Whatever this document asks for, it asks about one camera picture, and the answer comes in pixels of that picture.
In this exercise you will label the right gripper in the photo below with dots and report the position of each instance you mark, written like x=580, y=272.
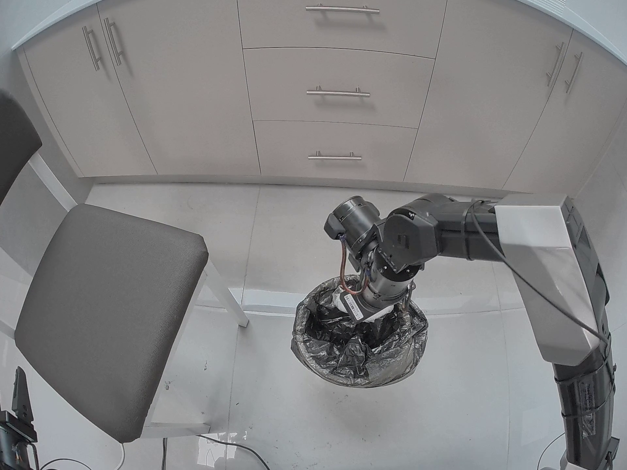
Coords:
x=387, y=289

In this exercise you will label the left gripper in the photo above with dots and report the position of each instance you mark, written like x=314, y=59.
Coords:
x=17, y=429

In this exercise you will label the black plastic bag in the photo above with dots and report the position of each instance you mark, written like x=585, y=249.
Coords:
x=357, y=355

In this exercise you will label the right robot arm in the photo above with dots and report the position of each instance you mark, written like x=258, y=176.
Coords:
x=539, y=243

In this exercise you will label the grey padded chair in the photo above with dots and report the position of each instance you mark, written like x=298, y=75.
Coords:
x=112, y=287

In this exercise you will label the beige cabinet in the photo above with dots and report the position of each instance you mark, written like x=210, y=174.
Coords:
x=196, y=91

